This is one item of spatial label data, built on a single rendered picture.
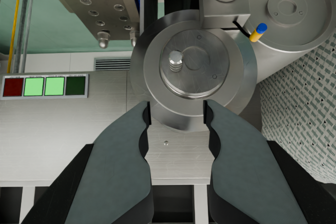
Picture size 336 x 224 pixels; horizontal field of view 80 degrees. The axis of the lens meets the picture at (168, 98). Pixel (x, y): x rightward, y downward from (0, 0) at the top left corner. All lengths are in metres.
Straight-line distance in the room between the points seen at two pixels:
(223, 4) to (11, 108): 0.63
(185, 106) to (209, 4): 0.11
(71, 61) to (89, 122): 2.89
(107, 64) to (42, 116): 2.60
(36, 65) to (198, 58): 3.55
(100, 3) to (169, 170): 0.44
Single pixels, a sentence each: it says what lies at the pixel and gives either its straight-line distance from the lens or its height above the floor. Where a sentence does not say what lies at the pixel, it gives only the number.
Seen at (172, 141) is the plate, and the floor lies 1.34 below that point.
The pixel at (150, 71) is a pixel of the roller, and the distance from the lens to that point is 0.23.
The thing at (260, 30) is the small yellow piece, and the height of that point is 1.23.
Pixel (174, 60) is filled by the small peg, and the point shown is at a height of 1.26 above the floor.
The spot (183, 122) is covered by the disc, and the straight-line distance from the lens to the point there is 0.22.
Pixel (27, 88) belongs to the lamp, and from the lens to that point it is 0.70.
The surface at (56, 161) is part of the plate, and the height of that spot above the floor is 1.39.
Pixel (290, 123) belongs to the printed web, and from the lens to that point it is 0.40.
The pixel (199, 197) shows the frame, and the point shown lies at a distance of 0.59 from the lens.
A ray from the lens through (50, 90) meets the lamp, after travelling 0.66.
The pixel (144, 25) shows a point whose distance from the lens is 0.27.
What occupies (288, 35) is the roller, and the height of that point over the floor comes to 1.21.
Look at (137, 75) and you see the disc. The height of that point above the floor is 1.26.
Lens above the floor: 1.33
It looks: 10 degrees down
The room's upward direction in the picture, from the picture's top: 179 degrees clockwise
